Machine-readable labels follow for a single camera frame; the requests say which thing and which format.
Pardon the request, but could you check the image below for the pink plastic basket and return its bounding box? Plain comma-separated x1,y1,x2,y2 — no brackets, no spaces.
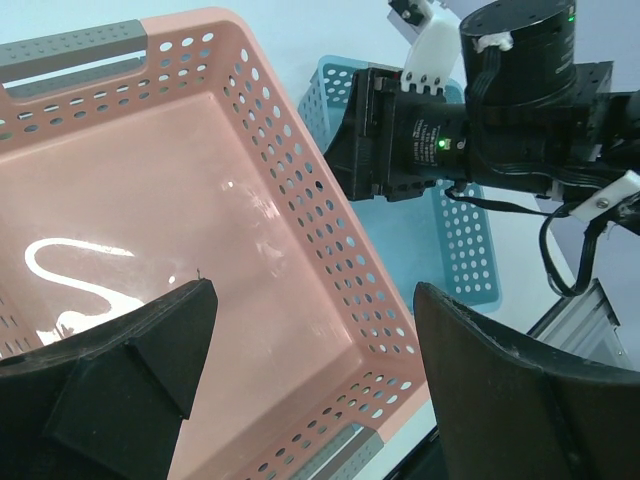
1,8,428,479

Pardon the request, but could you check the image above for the blue plastic basket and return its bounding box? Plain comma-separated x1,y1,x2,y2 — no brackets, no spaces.
3,51,146,99
298,55,502,313

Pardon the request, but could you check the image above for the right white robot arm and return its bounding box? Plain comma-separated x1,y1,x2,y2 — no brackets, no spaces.
324,1,639,209

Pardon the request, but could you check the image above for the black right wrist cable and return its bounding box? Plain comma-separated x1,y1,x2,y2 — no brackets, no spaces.
444,179,640,299

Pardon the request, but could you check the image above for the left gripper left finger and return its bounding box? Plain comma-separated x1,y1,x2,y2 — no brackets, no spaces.
1,279,218,479

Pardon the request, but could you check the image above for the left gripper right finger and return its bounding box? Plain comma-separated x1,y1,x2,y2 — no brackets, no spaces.
413,283,639,479

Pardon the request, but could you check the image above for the aluminium frame rail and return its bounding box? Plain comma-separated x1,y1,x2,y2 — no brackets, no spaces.
528,278,634,370

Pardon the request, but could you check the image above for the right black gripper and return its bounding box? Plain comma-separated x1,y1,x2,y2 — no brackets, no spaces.
324,67,467,202

